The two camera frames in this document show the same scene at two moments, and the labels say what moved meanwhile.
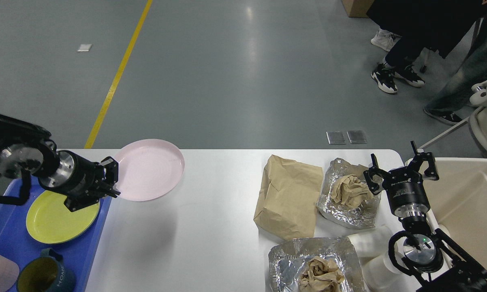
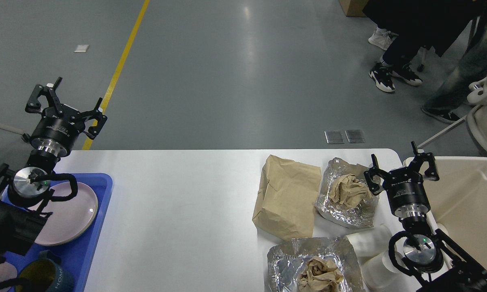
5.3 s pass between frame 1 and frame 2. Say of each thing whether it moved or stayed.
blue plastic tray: moved
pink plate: moved
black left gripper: moved
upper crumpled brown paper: stayed
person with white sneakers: stayed
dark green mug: stayed
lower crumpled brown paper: stayed
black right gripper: stayed
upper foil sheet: stayed
